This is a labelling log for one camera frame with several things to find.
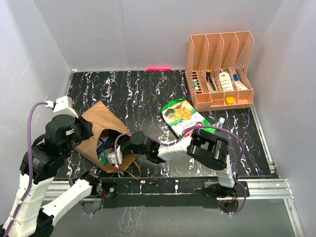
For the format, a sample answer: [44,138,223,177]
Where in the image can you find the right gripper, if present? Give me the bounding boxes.
[108,130,148,156]

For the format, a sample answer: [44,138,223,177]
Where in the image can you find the brown paper bag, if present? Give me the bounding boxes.
[76,101,136,173]

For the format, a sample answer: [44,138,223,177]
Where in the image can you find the green Chuba chips bag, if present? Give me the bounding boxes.
[161,96,212,137]

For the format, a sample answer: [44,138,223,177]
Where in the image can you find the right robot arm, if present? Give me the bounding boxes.
[109,125,248,199]

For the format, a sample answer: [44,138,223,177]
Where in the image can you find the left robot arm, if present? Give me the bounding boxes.
[0,114,102,237]

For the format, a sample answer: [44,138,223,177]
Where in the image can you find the white blue snack packet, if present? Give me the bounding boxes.
[97,137,112,152]

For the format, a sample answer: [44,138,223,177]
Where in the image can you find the small colourful snack packet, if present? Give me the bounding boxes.
[98,145,114,165]

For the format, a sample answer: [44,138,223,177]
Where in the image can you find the pink tape strip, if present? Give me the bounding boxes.
[147,67,172,71]

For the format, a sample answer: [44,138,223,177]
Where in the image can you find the green white small bottles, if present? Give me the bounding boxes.
[193,79,201,93]

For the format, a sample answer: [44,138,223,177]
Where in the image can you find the small white blue bottle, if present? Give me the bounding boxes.
[217,117,225,128]

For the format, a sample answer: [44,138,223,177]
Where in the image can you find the black yellow marker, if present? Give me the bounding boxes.
[206,70,218,93]

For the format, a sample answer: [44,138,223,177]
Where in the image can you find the yellow block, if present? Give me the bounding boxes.
[225,96,235,105]

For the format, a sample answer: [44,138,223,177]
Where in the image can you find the white lotion bottle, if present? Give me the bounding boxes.
[219,72,234,92]

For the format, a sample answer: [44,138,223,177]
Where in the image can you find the orange mesh file organizer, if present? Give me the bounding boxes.
[185,31,254,112]

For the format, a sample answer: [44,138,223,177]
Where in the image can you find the white tube blue cap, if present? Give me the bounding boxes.
[233,74,248,90]

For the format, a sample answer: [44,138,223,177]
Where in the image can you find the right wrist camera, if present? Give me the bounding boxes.
[107,146,123,171]

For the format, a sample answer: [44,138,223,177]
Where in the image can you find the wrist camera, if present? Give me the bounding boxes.
[46,96,79,118]
[107,146,123,171]

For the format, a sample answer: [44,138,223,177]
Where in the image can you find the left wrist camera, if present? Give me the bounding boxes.
[46,96,79,118]

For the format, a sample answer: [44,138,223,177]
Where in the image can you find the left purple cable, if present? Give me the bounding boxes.
[3,101,102,237]

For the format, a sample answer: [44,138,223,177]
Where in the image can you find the purple cable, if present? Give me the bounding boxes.
[114,125,247,216]
[3,101,102,237]

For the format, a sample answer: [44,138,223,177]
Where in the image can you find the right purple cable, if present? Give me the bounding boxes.
[114,125,247,216]

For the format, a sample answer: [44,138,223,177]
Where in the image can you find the aluminium frame rail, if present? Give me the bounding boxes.
[37,105,304,237]

